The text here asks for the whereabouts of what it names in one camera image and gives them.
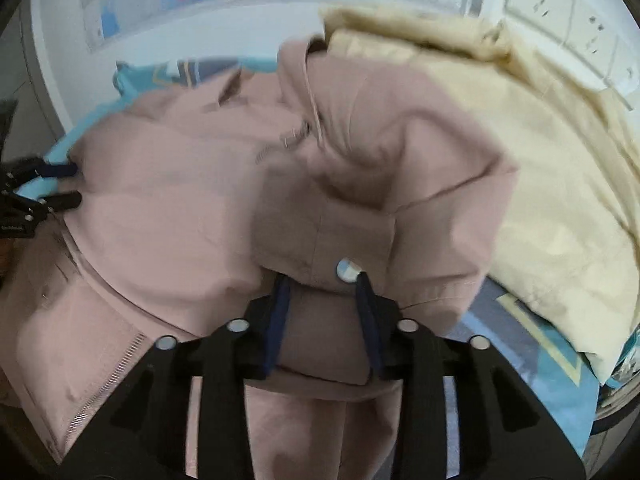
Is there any teal patterned bedsheet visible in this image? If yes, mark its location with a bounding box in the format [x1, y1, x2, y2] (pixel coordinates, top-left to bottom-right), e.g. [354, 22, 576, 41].
[40, 57, 603, 458]

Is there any cream garment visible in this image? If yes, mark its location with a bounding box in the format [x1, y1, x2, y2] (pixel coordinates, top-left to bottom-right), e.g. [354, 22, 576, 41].
[320, 4, 640, 383]

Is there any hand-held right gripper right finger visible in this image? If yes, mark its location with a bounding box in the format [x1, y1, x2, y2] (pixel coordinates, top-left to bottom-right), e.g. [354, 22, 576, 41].
[354, 272, 587, 480]

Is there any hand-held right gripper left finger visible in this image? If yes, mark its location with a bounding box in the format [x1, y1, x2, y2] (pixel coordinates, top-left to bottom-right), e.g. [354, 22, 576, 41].
[55, 274, 294, 480]

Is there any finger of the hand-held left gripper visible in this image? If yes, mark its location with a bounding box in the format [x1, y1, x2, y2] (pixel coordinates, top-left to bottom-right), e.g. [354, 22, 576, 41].
[20, 190, 83, 217]
[10, 158, 79, 182]

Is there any pink zip jacket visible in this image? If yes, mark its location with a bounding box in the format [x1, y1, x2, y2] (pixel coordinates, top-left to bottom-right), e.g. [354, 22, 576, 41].
[0, 37, 518, 480]

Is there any white wall socket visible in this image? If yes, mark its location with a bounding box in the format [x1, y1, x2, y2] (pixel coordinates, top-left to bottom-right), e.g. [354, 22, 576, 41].
[569, 0, 622, 87]
[504, 0, 577, 47]
[609, 39, 640, 108]

